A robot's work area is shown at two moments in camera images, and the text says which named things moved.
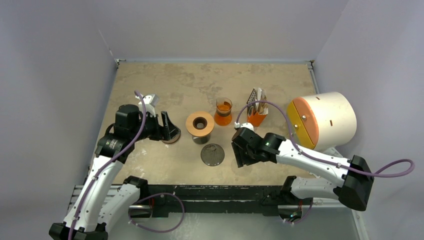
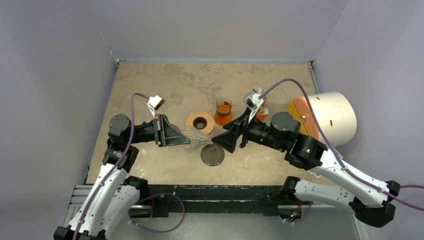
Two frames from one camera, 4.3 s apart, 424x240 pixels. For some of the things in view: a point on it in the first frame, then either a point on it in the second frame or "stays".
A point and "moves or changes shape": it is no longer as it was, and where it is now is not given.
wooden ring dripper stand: x=200 y=124 moves or changes shape
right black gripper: x=243 y=145 to x=244 y=133
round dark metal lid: x=212 y=154 stays
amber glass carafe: x=223 y=117 stays
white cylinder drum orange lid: x=323 y=121 stays
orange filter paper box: x=257 y=112 stays
